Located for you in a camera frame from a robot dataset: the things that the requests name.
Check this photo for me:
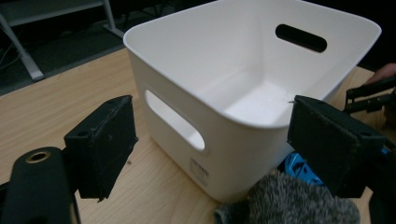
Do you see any white metal desk frame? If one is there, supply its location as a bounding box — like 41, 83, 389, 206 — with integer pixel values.
0, 0, 125, 83

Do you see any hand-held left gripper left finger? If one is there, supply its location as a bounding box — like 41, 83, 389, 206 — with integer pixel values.
64, 94, 138, 203

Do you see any white plastic bin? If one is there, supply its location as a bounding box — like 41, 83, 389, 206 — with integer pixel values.
122, 0, 383, 203

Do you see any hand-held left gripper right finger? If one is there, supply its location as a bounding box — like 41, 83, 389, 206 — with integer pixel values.
287, 94, 388, 199

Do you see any blue toy car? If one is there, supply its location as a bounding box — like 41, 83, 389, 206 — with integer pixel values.
279, 147, 390, 189

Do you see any grey fuzzy cloth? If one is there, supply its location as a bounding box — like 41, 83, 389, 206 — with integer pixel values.
214, 171, 361, 224

